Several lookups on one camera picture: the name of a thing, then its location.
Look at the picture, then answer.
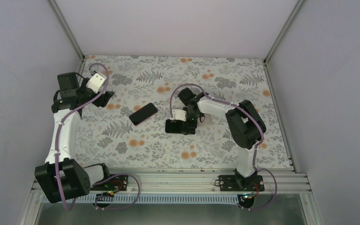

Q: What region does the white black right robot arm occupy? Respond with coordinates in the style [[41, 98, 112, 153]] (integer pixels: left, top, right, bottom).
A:
[[165, 88, 266, 191]]

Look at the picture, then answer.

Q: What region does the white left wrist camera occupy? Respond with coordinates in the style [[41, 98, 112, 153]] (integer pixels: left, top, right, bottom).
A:
[[86, 72, 106, 94]]

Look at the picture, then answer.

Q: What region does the beige phone case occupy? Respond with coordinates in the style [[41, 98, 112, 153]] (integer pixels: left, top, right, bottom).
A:
[[198, 114, 213, 126]]

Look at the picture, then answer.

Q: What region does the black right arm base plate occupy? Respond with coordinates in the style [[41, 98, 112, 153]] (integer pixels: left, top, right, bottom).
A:
[[214, 175, 265, 192]]

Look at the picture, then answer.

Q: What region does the slotted grey cable duct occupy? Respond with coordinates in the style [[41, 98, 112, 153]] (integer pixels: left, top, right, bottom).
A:
[[42, 194, 241, 205]]

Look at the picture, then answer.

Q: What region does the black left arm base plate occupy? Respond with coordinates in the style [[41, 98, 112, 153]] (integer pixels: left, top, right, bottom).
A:
[[91, 175, 128, 192]]

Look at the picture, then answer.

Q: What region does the aluminium frame post left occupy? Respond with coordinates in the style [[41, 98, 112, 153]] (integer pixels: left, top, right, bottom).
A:
[[47, 0, 85, 61]]

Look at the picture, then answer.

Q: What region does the aluminium front rail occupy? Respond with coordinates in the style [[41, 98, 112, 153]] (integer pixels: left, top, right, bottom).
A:
[[30, 168, 312, 195]]

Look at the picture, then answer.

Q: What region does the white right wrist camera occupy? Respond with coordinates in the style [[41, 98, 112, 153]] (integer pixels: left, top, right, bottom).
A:
[[170, 109, 187, 121]]

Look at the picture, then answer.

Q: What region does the floral patterned table mat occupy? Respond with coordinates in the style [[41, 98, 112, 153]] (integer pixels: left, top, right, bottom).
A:
[[75, 55, 291, 169]]

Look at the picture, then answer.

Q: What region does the aluminium frame post right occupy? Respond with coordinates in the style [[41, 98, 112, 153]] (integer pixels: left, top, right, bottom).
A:
[[263, 0, 305, 66]]

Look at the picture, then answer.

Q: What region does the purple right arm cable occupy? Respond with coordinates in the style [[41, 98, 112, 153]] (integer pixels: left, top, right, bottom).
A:
[[169, 83, 278, 211]]

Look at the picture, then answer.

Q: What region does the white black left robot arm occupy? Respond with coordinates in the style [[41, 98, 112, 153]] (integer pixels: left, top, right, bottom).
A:
[[34, 72, 114, 203]]

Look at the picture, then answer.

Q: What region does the aluminium frame post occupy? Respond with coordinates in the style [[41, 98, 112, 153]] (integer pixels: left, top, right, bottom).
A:
[[263, 0, 305, 66], [47, 0, 85, 61]]

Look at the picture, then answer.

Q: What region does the black smartphone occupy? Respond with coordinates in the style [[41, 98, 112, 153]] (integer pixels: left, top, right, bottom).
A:
[[165, 119, 184, 134], [129, 103, 158, 126]]

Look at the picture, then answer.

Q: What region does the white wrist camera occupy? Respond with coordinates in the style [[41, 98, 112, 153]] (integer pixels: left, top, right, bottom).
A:
[[170, 109, 187, 121], [86, 72, 106, 94]]

